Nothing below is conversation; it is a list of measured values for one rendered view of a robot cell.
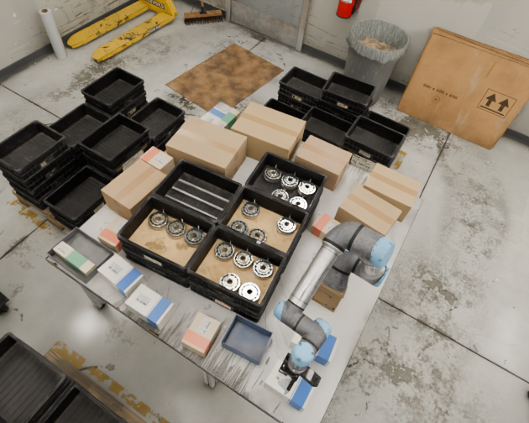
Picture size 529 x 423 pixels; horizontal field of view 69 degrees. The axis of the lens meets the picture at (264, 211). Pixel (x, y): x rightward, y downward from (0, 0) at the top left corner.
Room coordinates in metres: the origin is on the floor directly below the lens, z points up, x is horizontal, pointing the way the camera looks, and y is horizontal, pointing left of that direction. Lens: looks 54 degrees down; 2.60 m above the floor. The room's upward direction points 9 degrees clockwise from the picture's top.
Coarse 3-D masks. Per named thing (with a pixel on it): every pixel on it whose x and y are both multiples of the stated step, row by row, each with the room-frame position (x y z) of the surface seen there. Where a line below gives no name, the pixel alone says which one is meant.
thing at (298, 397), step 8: (280, 360) 0.49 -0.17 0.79; (272, 376) 0.42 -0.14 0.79; (280, 376) 0.42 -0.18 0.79; (288, 376) 0.43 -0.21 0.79; (264, 384) 0.39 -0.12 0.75; (272, 384) 0.38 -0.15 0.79; (296, 384) 0.40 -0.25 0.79; (304, 384) 0.40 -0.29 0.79; (272, 392) 0.37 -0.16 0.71; (280, 392) 0.36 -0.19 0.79; (296, 392) 0.37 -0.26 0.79; (304, 392) 0.37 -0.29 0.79; (312, 392) 0.38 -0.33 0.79; (288, 400) 0.34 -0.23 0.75; (296, 400) 0.33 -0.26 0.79; (304, 400) 0.34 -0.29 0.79; (296, 408) 0.32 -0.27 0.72; (304, 408) 0.31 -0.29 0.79
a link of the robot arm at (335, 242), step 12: (336, 228) 0.85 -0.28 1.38; (348, 228) 0.84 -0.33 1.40; (324, 240) 0.81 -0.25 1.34; (336, 240) 0.80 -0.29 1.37; (348, 240) 0.80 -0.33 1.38; (324, 252) 0.77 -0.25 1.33; (336, 252) 0.77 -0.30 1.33; (312, 264) 0.73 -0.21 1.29; (324, 264) 0.73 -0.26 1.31; (312, 276) 0.68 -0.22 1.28; (324, 276) 0.70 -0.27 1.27; (300, 288) 0.64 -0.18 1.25; (312, 288) 0.65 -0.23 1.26; (288, 300) 0.60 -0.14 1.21; (300, 300) 0.60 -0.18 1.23; (276, 312) 0.56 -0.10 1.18; (288, 312) 0.56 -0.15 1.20; (300, 312) 0.56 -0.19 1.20; (288, 324) 0.52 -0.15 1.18
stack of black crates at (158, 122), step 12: (144, 108) 2.36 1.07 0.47; (156, 108) 2.47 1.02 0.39; (168, 108) 2.45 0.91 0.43; (180, 108) 2.41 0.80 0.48; (144, 120) 2.32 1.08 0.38; (156, 120) 2.34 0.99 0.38; (168, 120) 2.36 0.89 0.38; (180, 120) 2.32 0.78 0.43; (156, 132) 2.21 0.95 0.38; (168, 132) 2.18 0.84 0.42; (156, 144) 2.06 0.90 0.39
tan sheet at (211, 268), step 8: (208, 256) 0.94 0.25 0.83; (208, 264) 0.89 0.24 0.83; (216, 264) 0.90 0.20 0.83; (224, 264) 0.91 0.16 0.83; (232, 264) 0.91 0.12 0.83; (272, 264) 0.95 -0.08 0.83; (200, 272) 0.84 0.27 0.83; (208, 272) 0.85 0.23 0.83; (216, 272) 0.86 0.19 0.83; (224, 272) 0.86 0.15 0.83; (232, 272) 0.87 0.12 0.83; (240, 272) 0.88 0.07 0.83; (248, 272) 0.88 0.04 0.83; (216, 280) 0.81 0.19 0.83; (240, 280) 0.83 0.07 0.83; (248, 280) 0.84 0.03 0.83; (256, 280) 0.84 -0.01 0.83; (264, 280) 0.85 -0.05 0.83; (264, 288) 0.81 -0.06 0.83
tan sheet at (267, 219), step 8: (240, 208) 1.27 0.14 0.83; (240, 216) 1.22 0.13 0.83; (264, 216) 1.24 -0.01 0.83; (272, 216) 1.25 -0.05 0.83; (280, 216) 1.26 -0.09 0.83; (248, 224) 1.17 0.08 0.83; (256, 224) 1.18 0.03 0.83; (264, 224) 1.19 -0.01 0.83; (272, 224) 1.19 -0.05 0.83; (296, 224) 1.22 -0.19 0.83; (248, 232) 1.12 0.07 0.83; (272, 232) 1.14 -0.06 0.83; (272, 240) 1.09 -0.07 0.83; (280, 240) 1.10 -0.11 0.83; (288, 240) 1.11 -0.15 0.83; (280, 248) 1.05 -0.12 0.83
